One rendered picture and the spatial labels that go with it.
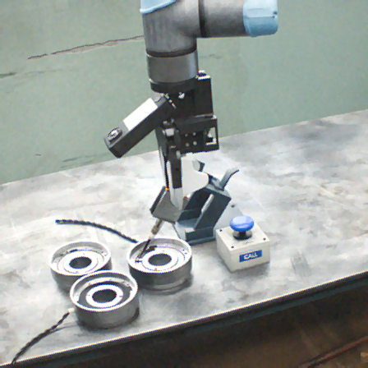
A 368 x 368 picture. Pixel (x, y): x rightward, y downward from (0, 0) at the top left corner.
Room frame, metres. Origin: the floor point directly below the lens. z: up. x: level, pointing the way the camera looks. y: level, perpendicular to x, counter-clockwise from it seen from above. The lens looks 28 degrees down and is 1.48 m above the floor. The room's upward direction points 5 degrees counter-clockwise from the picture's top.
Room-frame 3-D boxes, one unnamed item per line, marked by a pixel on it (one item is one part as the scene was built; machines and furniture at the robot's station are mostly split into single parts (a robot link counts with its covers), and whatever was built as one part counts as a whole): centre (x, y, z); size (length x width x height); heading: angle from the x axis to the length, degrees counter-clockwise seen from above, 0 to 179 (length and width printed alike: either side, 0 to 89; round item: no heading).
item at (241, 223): (1.00, -0.09, 0.85); 0.04 x 0.04 x 0.05
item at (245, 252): (1.00, -0.10, 0.82); 0.08 x 0.07 x 0.05; 105
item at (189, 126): (0.99, -0.01, 1.07); 0.09 x 0.08 x 0.12; 102
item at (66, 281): (0.98, 0.18, 0.82); 0.10 x 0.10 x 0.04
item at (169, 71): (0.99, 0.00, 1.15); 0.08 x 0.08 x 0.05
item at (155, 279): (0.97, 0.05, 0.82); 0.10 x 0.10 x 0.04
